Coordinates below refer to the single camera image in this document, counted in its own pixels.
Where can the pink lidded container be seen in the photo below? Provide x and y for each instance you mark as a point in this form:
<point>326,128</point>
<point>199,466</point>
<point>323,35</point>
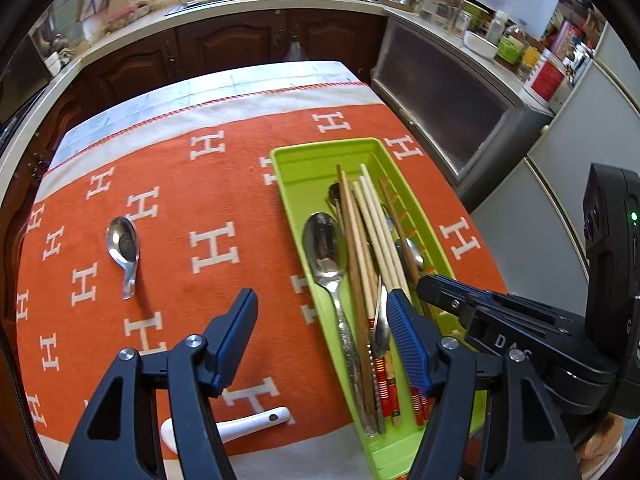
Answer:
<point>121,19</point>

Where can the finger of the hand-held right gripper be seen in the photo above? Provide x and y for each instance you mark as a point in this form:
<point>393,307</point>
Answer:
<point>452,304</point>
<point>460,285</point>

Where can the white ceramic spoon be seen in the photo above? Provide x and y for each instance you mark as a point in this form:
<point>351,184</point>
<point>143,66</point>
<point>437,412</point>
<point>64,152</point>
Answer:
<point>240,425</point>

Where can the grey grid table cover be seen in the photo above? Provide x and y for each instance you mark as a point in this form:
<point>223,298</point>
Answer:
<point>200,92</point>

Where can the white kitchen countertop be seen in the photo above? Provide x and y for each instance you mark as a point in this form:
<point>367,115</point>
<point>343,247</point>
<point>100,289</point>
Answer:
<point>200,20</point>

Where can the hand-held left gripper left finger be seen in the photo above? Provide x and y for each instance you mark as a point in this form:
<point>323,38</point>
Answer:
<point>235,345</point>

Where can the red and white tub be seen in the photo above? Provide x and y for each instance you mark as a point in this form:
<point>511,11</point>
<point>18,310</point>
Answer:
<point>545,77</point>

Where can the thin reddish wooden chopstick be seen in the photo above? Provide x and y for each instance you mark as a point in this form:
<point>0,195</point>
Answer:
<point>402,230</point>

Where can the short steel soup spoon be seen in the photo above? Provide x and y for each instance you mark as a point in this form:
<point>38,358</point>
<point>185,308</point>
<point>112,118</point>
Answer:
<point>122,242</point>

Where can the green plastic tray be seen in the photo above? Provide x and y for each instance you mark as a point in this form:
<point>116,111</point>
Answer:
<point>310,170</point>

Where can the small steel spoon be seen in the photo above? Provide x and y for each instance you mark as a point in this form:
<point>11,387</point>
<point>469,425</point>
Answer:
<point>412,255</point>

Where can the grey refrigerator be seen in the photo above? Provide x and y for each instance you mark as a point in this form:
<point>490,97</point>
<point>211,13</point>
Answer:
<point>540,200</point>

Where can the white bowl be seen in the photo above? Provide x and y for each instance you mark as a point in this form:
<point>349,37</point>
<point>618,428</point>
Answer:
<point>481,44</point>

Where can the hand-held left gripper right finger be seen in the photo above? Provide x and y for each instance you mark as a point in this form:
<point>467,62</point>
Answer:
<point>410,345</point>

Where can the brown wooden cabinets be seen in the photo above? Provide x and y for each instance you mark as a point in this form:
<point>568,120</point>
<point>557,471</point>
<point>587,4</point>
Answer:
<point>225,45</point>

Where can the green label bottle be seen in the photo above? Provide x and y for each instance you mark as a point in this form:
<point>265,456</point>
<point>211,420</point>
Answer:
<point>510,49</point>

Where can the glass pitcher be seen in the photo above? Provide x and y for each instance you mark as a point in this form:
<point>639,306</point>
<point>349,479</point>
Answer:
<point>437,4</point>

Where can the orange printed cloth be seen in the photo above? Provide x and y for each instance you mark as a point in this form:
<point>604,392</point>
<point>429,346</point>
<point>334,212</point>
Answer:
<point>225,195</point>

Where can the person's right hand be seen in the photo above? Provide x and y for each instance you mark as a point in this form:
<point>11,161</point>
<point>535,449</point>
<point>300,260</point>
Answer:
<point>602,440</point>

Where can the steel front cabinet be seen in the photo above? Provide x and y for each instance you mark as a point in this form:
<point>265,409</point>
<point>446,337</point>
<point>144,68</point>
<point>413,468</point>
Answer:
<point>450,110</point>

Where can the golden chopstick red patterned end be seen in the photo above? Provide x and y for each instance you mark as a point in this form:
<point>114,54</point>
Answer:
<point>357,260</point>

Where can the white plastic bottle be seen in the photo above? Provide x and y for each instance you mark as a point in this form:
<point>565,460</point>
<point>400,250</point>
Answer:
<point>496,27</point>

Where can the large steel spoon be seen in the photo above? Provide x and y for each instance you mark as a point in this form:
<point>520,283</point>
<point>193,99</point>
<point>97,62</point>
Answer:
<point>324,245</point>

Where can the beige chopsticks pair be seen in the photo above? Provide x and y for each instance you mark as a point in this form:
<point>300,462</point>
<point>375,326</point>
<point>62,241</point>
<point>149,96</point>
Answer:
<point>347,240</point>

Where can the steel sink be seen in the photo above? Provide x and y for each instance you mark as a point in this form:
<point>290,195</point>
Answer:
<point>225,4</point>

